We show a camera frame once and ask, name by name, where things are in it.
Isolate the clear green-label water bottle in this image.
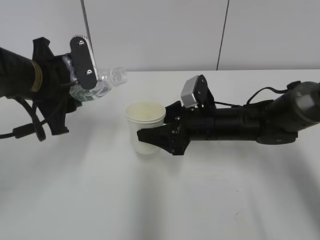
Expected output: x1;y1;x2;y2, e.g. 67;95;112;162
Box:
68;67;128;102

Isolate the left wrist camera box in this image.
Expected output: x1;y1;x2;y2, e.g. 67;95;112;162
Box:
70;35;99;90

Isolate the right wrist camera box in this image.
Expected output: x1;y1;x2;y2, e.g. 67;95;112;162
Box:
180;74;214;108

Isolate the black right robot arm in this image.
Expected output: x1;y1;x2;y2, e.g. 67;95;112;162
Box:
137;81;320;156

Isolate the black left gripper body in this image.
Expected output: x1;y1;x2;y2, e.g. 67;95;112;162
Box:
32;53;83;114

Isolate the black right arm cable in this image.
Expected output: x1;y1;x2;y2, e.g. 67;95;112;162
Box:
214;86;291;108

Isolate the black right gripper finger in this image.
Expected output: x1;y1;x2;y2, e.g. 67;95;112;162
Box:
137;124;175;154
164;101;184;125

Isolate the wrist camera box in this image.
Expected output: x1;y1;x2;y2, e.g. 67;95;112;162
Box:
180;74;214;108
70;35;99;90

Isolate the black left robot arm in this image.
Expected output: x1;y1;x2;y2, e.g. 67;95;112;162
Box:
0;37;82;142

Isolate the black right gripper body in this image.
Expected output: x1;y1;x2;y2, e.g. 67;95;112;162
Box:
170;104;200;156

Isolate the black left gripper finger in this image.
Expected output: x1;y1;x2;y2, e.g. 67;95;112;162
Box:
41;99;69;136
32;37;54;59

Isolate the white paper cup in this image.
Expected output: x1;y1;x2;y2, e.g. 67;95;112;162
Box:
125;100;166;155

